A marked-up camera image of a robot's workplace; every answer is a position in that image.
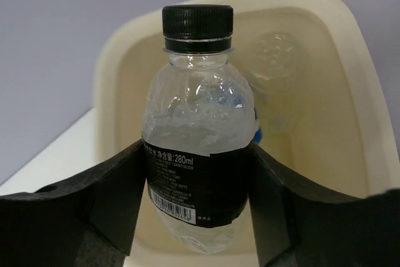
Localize blue label Pocari bottle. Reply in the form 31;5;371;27
253;108;263;144

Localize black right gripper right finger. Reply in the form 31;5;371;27
249;146;399;266

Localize small black label bottle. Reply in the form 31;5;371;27
141;4;257;254

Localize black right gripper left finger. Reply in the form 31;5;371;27
1;141;146;266

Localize clear ribbed plastic bottle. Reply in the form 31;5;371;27
247;31;301;133

